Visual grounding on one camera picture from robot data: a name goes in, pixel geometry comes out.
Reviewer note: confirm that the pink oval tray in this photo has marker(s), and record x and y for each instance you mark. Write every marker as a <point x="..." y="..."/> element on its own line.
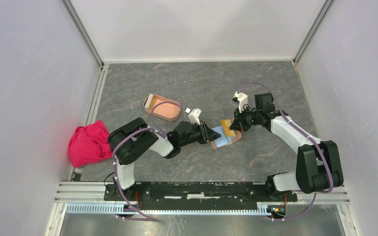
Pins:
<point x="160" y="107"/>

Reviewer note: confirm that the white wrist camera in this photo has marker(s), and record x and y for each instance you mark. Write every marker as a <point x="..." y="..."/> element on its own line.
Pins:
<point x="241" y="100"/>
<point x="193" y="115"/>

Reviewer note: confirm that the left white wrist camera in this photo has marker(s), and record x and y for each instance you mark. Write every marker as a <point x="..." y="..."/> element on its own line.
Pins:
<point x="193" y="115"/>

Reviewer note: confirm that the tan leather card holder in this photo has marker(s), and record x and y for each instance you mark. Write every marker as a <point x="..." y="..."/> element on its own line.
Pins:
<point x="232" y="139"/>

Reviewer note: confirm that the blue credit card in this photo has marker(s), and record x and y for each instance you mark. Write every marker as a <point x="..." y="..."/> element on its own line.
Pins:
<point x="223" y="140"/>

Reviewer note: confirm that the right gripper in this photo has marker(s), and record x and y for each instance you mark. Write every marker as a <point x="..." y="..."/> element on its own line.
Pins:
<point x="236" y="125"/>

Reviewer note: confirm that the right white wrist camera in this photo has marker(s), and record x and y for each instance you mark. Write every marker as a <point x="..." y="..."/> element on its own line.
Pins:
<point x="241" y="100"/>

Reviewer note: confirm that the red crumpled cloth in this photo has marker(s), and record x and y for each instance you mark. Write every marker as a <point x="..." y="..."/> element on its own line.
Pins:
<point x="89" y="144"/>

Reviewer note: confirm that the orange credit card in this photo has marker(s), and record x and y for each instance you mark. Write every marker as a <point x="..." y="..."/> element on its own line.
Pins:
<point x="226" y="124"/>

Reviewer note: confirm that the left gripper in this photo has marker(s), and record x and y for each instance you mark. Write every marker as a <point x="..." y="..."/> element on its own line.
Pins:
<point x="207" y="134"/>

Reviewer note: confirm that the white toothed cable duct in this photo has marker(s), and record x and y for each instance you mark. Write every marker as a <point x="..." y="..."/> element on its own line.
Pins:
<point x="95" y="208"/>

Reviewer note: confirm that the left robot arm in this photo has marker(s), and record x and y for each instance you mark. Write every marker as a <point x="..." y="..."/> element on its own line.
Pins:
<point x="129" y="142"/>

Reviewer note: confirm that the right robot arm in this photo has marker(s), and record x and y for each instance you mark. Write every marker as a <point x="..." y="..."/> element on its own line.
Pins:
<point x="318" y="166"/>

